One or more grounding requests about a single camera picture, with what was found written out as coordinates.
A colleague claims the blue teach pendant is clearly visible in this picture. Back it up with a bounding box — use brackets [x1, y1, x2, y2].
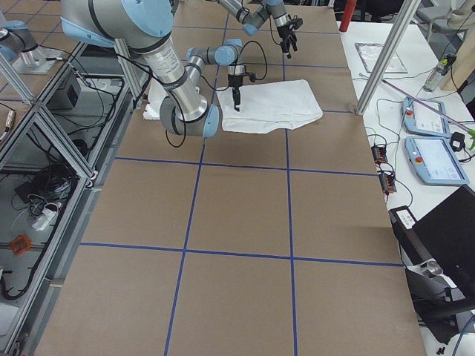
[402, 97, 451, 138]
[404, 136, 470, 186]

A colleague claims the upper blue teach pendant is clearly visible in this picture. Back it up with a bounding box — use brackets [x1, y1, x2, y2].
[402, 97, 451, 138]

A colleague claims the purple green grabber stick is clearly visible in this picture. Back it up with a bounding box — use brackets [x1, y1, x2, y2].
[381, 79, 475, 151]

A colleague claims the black laptop computer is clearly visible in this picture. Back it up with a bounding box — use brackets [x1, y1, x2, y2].
[389, 185, 474, 296]

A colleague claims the black robot wrist cable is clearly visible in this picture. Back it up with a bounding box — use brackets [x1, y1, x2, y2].
[165, 39, 268, 148]

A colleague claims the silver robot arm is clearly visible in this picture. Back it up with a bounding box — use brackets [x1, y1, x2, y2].
[217, 0, 303, 59]
[61, 1, 243, 137]

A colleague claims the silver framed tray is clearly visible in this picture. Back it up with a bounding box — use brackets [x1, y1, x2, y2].
[355, 42, 407, 73]

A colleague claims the aluminium frame post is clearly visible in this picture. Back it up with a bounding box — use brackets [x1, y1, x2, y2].
[355, 0, 421, 116]

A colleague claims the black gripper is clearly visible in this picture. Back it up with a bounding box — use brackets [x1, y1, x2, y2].
[278, 16, 303, 59]
[227, 73, 245, 111]

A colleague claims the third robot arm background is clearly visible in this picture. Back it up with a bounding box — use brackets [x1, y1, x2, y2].
[1, 20, 52, 74]

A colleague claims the black orange adapter box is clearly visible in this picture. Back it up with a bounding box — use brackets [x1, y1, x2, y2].
[371, 145, 388, 164]
[379, 172, 397, 195]

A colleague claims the lower blue teach pendant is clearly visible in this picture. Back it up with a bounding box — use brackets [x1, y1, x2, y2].
[404, 136, 470, 186]

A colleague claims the white long-sleeve printed shirt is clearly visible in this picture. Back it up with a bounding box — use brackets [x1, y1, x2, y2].
[217, 79, 323, 134]

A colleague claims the white pedestal column with base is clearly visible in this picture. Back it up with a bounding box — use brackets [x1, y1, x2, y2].
[143, 79, 167, 121]

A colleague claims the black orange adapter box upper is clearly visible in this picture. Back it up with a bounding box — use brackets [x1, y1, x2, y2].
[371, 145, 388, 164]

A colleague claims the clear plastic water bottle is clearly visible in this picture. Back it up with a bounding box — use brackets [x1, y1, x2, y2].
[422, 53, 457, 92]

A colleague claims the black orange adapter box lower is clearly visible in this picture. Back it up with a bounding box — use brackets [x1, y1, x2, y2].
[379, 172, 397, 195]

